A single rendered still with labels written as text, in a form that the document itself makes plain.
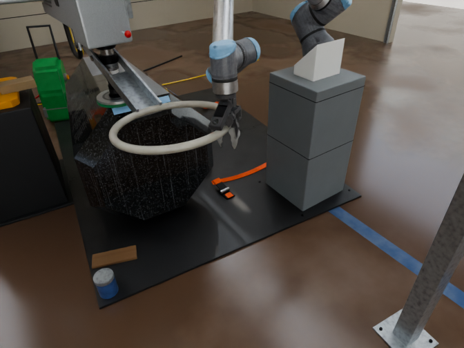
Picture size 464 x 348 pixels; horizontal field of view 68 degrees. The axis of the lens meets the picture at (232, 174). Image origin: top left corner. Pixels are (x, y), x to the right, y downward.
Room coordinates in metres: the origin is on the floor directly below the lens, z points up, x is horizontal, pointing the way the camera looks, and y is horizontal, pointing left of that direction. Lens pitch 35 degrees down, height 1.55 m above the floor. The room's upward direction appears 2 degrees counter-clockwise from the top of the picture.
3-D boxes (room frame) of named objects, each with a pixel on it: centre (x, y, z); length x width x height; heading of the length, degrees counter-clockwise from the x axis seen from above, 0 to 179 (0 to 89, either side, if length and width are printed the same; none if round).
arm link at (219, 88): (1.16, 0.02, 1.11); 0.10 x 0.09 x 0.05; 66
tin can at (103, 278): (1.13, 0.67, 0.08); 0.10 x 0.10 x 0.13
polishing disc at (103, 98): (1.75, 0.60, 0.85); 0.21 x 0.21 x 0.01
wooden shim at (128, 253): (1.36, 0.70, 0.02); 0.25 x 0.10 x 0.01; 105
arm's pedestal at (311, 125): (1.98, -0.52, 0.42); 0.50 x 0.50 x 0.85; 33
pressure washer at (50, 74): (3.38, 1.78, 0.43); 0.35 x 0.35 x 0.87; 12
